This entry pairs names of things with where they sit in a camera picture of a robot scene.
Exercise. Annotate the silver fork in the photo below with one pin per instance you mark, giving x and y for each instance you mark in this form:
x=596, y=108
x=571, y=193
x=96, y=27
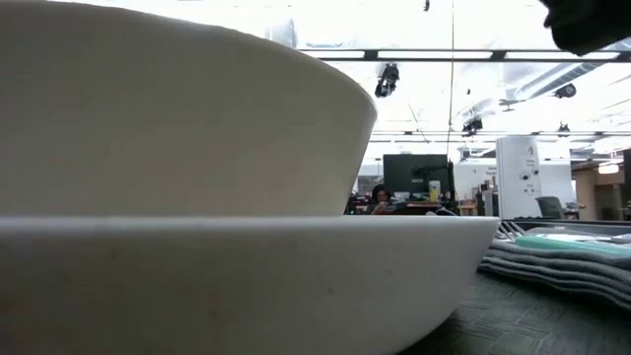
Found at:
x=509, y=230

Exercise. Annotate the white plate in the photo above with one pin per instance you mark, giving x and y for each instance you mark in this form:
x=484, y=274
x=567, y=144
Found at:
x=246, y=286

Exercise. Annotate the yellow bottle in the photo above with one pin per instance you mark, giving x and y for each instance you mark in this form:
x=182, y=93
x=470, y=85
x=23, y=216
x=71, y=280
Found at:
x=434, y=191

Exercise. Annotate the gray office chair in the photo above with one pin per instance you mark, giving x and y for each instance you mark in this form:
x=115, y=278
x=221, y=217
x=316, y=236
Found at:
x=549, y=207

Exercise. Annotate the black ceiling camera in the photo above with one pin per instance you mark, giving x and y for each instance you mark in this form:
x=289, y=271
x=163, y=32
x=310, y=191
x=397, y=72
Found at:
x=565, y=91
x=472, y=125
x=386, y=81

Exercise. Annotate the black textured serving tray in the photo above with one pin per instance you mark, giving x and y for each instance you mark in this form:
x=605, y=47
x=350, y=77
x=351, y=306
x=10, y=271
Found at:
x=517, y=325

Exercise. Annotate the gray cloth napkin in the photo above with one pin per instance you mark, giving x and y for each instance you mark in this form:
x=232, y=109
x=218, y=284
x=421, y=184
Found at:
x=557, y=271

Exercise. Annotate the black monitor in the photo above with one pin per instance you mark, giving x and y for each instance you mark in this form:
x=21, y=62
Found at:
x=416, y=170

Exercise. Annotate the beige bowl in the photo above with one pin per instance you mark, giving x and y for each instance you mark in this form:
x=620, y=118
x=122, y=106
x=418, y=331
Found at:
x=172, y=123

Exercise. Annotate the white pillar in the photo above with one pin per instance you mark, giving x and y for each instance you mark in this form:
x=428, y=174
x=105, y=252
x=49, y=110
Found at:
x=517, y=172

